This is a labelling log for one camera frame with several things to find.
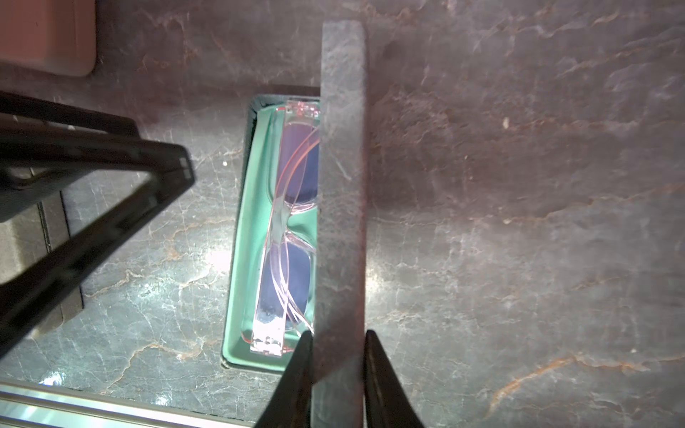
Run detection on grey case with purple glasses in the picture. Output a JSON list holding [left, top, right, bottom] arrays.
[[221, 21, 367, 427]]

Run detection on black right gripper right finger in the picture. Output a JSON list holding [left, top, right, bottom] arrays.
[[363, 330, 425, 428]]

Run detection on pink case with black glasses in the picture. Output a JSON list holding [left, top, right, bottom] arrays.
[[1, 0, 96, 77]]

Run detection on aluminium front rail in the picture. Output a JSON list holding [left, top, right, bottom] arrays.
[[1, 379, 248, 427]]

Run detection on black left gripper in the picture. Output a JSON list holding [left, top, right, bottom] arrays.
[[1, 92, 194, 354]]

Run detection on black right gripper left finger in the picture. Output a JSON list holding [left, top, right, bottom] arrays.
[[253, 331, 313, 428]]

